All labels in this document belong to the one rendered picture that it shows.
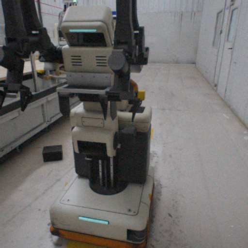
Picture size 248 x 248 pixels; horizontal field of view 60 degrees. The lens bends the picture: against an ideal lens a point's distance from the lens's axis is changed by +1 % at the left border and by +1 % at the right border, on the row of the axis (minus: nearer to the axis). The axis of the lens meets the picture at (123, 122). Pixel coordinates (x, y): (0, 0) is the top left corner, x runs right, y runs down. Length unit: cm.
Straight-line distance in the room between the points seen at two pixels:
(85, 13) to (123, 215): 108
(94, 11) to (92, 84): 31
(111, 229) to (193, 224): 65
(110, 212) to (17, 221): 78
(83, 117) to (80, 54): 32
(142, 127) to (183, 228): 80
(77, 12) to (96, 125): 53
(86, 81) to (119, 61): 40
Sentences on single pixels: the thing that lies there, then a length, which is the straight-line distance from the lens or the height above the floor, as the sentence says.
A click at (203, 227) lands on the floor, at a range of 180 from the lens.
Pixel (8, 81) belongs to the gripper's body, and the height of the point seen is 110.
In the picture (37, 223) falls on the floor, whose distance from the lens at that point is 184.
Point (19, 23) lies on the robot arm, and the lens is 98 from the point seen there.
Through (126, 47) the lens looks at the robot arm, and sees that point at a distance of 78.
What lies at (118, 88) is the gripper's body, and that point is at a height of 109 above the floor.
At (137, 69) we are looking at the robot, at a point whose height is 112.
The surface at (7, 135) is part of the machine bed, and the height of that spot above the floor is 26.
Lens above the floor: 125
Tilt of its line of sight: 21 degrees down
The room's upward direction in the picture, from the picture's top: straight up
